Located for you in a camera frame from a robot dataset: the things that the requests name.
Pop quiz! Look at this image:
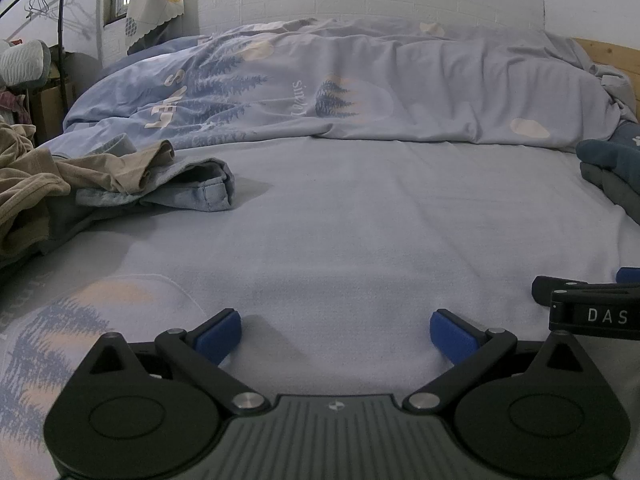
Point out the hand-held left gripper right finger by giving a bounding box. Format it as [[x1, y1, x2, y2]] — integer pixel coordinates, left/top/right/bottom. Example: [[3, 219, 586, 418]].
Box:
[[402, 309, 586, 415]]

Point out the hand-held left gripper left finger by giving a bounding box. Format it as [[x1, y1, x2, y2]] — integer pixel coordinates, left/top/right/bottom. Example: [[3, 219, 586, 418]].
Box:
[[86, 309, 270, 415]]

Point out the grey-green garment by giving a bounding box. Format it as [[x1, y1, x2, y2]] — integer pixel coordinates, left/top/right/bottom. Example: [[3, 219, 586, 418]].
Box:
[[580, 162, 640, 226]]

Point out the blue-teal garment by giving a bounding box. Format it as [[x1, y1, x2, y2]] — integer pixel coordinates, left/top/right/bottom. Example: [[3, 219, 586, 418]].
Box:
[[575, 137, 640, 191]]

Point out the black clothes rack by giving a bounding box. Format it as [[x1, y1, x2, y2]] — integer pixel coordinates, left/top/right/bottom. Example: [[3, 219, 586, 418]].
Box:
[[0, 0, 73, 126]]

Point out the blue dog print pillow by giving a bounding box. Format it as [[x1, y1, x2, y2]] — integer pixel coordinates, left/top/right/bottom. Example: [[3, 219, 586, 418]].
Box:
[[612, 120, 640, 148]]

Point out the light printed bed sheet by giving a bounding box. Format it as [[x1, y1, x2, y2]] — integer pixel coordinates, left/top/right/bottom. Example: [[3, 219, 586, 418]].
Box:
[[0, 135, 640, 480]]

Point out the light blue garment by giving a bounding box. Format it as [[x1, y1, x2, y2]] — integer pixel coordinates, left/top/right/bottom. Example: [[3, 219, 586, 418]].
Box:
[[50, 157, 236, 241]]

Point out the beige garment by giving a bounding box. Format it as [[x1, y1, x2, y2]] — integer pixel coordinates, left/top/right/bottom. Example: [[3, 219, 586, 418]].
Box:
[[0, 122, 176, 258]]

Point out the wooden headboard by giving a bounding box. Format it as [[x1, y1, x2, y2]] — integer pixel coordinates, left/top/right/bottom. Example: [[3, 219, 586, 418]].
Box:
[[572, 37, 640, 123]]

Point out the light blue printed duvet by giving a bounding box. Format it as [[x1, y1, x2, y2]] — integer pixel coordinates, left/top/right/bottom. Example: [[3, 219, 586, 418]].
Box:
[[37, 17, 640, 153]]

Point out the cardboard box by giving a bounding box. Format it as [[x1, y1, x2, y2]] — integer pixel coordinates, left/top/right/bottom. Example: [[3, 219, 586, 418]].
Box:
[[30, 50, 78, 143]]

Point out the reddish patterned cloth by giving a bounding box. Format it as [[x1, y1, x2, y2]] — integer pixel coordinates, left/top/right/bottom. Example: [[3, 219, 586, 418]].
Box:
[[0, 87, 31, 126]]

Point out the printed beige curtain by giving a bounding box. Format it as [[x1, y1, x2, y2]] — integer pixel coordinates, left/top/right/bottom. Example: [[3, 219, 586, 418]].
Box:
[[125, 0, 186, 53]]

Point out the grey quilted cushion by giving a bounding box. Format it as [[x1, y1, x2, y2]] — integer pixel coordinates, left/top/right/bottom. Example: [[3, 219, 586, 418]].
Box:
[[0, 40, 51, 93]]

